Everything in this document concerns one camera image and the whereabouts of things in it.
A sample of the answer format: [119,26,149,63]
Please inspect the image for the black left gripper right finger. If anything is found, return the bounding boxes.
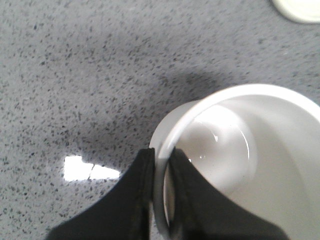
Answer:
[169,148,289,240]

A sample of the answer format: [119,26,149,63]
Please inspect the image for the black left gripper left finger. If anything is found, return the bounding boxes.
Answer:
[46,148,155,240]

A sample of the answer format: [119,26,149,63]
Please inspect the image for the white smiley mug black handle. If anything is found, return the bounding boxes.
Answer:
[149,84,320,240]

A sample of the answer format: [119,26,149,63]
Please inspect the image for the cream rectangular plastic tray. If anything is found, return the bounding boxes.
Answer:
[272,0,320,24]

